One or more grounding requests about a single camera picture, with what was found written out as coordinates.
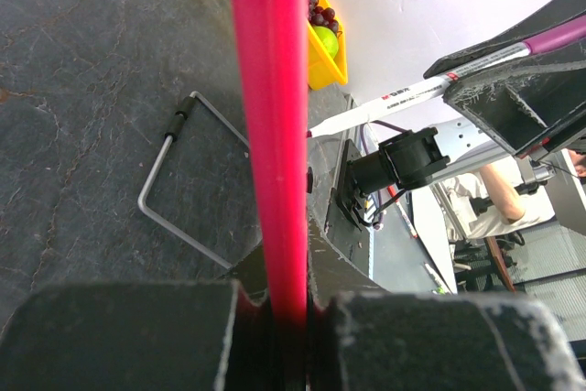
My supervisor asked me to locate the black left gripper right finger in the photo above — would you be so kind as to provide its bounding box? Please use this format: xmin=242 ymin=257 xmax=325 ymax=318
xmin=308 ymin=216 xmax=581 ymax=390

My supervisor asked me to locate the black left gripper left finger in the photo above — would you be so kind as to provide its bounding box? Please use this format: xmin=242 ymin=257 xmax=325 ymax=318
xmin=1 ymin=249 xmax=275 ymax=390

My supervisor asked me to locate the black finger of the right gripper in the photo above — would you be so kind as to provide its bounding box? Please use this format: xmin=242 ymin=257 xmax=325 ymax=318
xmin=443 ymin=45 xmax=585 ymax=156
xmin=423 ymin=0 xmax=585 ymax=79

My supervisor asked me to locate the purple capped whiteboard marker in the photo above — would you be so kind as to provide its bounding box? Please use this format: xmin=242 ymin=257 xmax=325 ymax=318
xmin=307 ymin=16 xmax=585 ymax=138

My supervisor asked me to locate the pink framed whiteboard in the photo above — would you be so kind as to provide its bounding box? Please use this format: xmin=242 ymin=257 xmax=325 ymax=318
xmin=232 ymin=0 xmax=308 ymax=331

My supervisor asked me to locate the spare white whiteboard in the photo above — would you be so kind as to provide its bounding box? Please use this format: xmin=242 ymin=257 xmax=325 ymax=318
xmin=410 ymin=187 xmax=458 ymax=294

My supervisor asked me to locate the person in white shirt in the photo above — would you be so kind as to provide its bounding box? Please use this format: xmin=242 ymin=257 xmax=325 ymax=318
xmin=442 ymin=157 xmax=555 ymax=242

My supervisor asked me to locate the red marker pen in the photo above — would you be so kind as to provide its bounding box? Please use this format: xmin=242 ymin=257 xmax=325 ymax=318
xmin=387 ymin=186 xmax=418 ymax=238

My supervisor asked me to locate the yellow plastic fruit bin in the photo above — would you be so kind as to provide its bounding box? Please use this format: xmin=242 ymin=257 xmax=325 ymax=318
xmin=308 ymin=0 xmax=348 ymax=91

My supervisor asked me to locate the green apple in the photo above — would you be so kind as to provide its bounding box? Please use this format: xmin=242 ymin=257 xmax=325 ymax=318
xmin=313 ymin=26 xmax=339 ymax=59

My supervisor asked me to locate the dark purple grape bunch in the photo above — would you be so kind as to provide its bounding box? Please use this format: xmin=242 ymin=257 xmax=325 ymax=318
xmin=308 ymin=0 xmax=340 ymax=35

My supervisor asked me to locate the metal wire whiteboard stand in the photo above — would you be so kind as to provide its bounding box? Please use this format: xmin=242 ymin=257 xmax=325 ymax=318
xmin=137 ymin=92 xmax=259 ymax=270

